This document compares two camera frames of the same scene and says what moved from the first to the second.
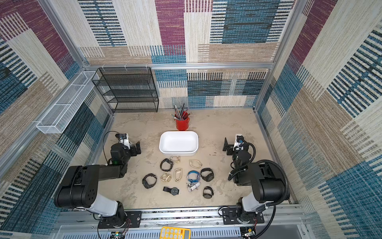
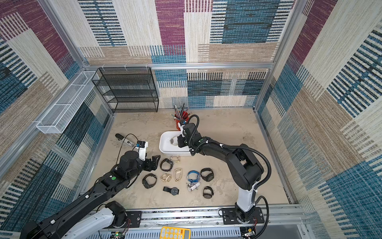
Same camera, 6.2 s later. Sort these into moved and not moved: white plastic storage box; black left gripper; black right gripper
Moved: black right gripper; black left gripper
Not moved: white plastic storage box
